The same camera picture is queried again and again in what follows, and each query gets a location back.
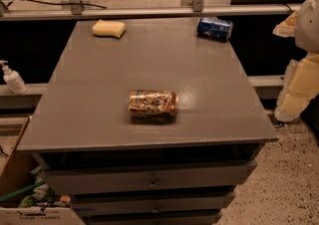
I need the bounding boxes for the blue pepsi can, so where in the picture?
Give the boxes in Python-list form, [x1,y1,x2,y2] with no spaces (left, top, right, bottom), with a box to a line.
[197,17,233,41]

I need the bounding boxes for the green hose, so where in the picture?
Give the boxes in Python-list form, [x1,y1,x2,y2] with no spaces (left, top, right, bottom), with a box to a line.
[0,180,46,203]

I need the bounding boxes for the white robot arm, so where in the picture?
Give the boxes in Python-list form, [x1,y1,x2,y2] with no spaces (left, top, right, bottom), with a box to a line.
[273,0,319,121]

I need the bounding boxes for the white pump bottle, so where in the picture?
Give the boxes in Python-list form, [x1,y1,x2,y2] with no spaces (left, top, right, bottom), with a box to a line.
[0,60,27,95]

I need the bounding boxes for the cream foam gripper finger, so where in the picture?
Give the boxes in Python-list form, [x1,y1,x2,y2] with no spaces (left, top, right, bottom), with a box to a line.
[272,10,298,38]
[274,53,319,122]

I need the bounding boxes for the cardboard box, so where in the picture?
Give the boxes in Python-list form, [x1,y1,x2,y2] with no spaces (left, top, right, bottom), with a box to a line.
[0,116,86,225]

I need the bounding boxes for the crushed orange drink can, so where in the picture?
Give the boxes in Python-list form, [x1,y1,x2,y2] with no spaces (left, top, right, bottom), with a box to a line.
[128,90,177,116]

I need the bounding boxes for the yellow sponge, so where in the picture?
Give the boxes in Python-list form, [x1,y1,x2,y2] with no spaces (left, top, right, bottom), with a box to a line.
[92,20,126,38]

